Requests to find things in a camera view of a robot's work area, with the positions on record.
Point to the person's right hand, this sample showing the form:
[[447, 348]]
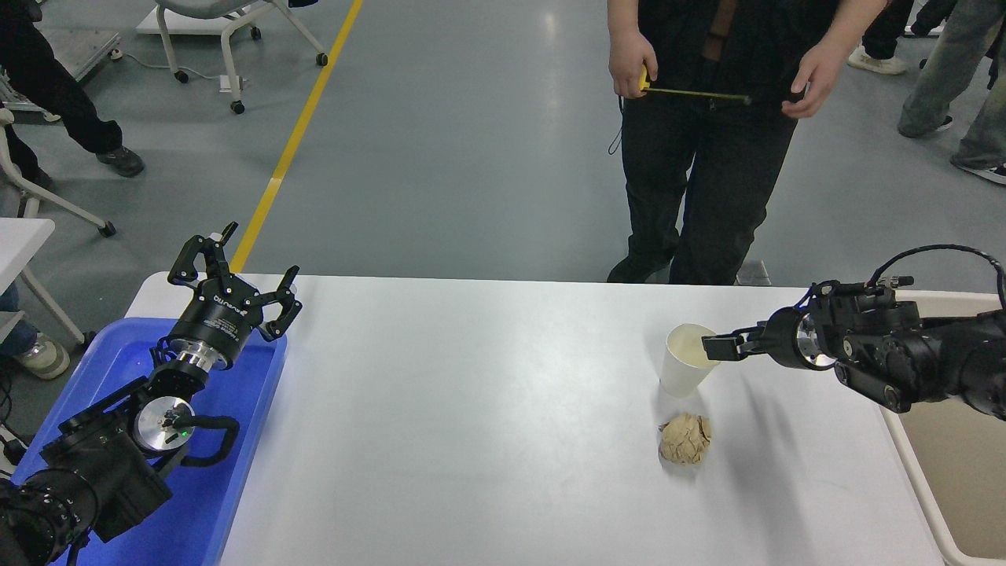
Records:
[[629, 63]]

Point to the person in grey jeans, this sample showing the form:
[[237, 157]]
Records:
[[943, 71]]

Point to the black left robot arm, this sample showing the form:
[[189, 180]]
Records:
[[94, 472]]

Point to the white paper cup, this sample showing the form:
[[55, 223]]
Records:
[[680, 373]]

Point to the white chair on casters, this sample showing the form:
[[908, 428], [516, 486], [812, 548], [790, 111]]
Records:
[[226, 55]]

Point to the flat white floor board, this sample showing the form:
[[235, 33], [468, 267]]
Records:
[[189, 23]]

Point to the yellow tape measure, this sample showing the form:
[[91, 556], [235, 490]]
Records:
[[692, 93]]

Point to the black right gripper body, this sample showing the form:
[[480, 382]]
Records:
[[782, 338]]

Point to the white floor power strip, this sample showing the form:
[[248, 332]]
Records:
[[230, 82]]

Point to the small white side table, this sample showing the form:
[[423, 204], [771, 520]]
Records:
[[20, 240]]

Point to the person's left hand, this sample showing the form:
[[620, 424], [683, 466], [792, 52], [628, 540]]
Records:
[[817, 79]]

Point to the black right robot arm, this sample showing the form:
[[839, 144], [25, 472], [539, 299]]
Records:
[[919, 362]]

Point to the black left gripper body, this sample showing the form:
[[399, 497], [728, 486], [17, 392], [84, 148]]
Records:
[[224, 318]]

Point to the large pale plastic bin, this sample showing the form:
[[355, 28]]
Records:
[[967, 487]]

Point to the person's left forearm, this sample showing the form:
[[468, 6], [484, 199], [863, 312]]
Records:
[[857, 23]]

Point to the person in black trousers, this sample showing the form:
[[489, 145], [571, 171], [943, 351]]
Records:
[[47, 79]]

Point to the person's right forearm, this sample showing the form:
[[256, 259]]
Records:
[[622, 16]]

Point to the white chair leg with caster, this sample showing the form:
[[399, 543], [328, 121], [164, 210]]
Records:
[[107, 229]]

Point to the blue plastic tray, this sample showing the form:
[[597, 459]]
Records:
[[228, 440]]

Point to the grey platform cart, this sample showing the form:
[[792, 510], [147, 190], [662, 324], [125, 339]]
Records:
[[78, 51]]

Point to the person with tape measure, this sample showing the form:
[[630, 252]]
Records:
[[707, 181]]

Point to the grey metal floor plate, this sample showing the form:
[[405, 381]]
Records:
[[754, 273]]

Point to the seated person with pale shoe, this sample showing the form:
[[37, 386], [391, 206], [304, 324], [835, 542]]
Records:
[[43, 358]]

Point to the crumpled tan paper ball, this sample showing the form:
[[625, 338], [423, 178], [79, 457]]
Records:
[[685, 440]]

